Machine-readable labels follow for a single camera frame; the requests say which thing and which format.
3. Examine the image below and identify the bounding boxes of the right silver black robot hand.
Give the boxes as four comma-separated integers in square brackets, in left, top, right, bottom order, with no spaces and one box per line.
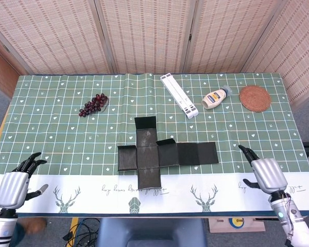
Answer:
[238,144,289,195]

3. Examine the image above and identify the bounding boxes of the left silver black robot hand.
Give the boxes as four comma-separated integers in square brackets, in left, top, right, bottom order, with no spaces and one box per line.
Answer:
[0,152,49,209]

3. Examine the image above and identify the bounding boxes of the black cardboard box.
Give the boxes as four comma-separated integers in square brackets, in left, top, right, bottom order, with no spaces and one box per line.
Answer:
[117,116,219,191]

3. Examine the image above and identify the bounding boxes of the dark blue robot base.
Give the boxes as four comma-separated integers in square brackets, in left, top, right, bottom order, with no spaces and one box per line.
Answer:
[96,218,208,247]

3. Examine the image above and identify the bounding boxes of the round brown woven coaster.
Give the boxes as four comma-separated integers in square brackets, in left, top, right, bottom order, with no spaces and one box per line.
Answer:
[238,85,271,113]

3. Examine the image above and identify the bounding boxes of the green grid tablecloth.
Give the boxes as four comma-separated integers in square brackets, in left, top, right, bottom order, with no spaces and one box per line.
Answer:
[0,73,309,216]

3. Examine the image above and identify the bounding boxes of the mayonnaise squeeze bottle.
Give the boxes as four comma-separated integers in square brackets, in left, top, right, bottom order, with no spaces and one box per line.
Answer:
[201,84,232,110]

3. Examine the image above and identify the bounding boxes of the dark red grape bunch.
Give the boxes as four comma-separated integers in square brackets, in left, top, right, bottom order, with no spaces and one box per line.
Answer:
[78,93,110,118]

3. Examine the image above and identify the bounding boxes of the brown wooden door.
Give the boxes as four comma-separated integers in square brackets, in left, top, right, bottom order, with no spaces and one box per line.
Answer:
[0,43,21,100]

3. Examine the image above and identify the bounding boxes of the white folding stand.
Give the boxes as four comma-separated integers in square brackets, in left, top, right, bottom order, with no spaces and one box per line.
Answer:
[160,73,199,119]

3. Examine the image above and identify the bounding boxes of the woven bamboo folding screen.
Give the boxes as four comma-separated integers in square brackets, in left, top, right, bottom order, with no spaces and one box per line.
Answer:
[0,0,309,103]

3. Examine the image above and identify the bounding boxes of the black floor cables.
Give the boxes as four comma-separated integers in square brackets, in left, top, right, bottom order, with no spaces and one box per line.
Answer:
[63,218,101,247]

